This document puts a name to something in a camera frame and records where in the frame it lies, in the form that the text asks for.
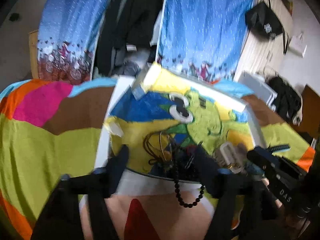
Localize beige claw hair clip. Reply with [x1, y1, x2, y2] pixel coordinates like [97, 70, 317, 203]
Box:
[213, 142, 247, 174]

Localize black bead bracelet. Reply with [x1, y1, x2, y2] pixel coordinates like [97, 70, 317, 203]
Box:
[173, 154, 206, 209]

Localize light blue hair clip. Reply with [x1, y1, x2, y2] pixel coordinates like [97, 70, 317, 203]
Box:
[245, 160, 264, 179]

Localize person's right hand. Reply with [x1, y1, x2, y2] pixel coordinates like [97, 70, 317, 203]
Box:
[261, 178, 310, 238]

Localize wooden headboard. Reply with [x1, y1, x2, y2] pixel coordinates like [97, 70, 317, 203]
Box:
[298, 85, 320, 138]

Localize black clothes pile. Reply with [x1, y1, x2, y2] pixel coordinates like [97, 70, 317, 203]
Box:
[267, 76, 303, 126]

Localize white cardboard box tray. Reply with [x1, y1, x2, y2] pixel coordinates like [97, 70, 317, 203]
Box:
[95, 63, 265, 196]

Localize colourful cartoon bed cover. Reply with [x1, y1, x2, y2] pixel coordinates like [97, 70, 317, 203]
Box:
[1, 78, 315, 239]

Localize white plastic storage box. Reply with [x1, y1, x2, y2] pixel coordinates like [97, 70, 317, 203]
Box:
[238, 72, 278, 112]

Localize white wardrobe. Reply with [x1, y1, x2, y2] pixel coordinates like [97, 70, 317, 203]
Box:
[233, 0, 293, 82]

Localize white paper bag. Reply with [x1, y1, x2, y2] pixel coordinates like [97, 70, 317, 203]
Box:
[289, 32, 308, 58]

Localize hanging dark clothes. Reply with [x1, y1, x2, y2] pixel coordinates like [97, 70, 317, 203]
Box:
[94, 0, 163, 76]

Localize light wooden cabinet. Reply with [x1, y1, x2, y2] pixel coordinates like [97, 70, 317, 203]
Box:
[28, 30, 39, 79]

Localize black hanging bag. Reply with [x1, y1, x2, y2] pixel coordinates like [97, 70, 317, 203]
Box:
[245, 0, 289, 55]

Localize left blue dotted curtain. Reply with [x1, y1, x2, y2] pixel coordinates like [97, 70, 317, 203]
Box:
[37, 0, 110, 85]

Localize blue dotted curtain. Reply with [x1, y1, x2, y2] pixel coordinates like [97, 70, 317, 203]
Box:
[156, 0, 253, 83]
[37, 0, 110, 85]

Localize right blue dotted curtain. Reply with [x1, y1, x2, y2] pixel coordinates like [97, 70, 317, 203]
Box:
[156, 0, 253, 83]

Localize small green hanging pouch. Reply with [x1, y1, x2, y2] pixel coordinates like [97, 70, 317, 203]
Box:
[9, 12, 20, 22]

